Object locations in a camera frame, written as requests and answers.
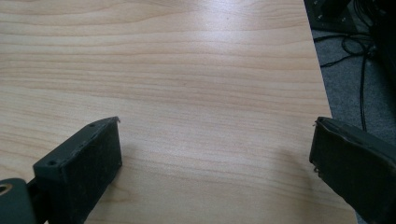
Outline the black metal stand base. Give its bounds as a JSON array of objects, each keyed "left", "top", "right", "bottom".
[{"left": 303, "top": 0, "right": 362, "bottom": 34}]

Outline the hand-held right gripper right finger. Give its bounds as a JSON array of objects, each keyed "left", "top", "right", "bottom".
[{"left": 308, "top": 116, "right": 396, "bottom": 224}]

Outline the black cable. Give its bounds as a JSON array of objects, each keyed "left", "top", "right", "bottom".
[{"left": 313, "top": 31, "right": 379, "bottom": 132}]

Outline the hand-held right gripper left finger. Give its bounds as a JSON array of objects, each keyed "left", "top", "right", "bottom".
[{"left": 32, "top": 116, "right": 123, "bottom": 224}]

